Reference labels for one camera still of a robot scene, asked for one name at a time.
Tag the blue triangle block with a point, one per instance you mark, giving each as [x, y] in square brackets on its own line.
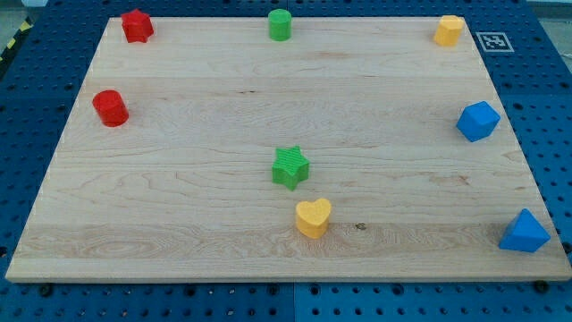
[524, 233]

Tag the green star block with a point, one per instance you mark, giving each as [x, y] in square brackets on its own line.
[290, 167]

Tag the yellow heart block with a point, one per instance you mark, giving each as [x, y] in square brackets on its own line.
[312, 217]

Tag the wooden board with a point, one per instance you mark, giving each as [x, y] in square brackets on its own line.
[183, 193]

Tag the green cylinder block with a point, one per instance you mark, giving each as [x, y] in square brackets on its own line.
[279, 22]

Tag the red cylinder block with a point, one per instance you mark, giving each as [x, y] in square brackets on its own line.
[110, 108]

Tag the blue cube block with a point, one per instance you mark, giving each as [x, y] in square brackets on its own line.
[478, 121]

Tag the red star block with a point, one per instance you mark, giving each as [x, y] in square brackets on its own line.
[137, 26]

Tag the yellow hexagon block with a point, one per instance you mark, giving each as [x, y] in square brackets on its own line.
[448, 30]

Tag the white fiducial marker tag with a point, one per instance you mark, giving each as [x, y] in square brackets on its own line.
[494, 42]

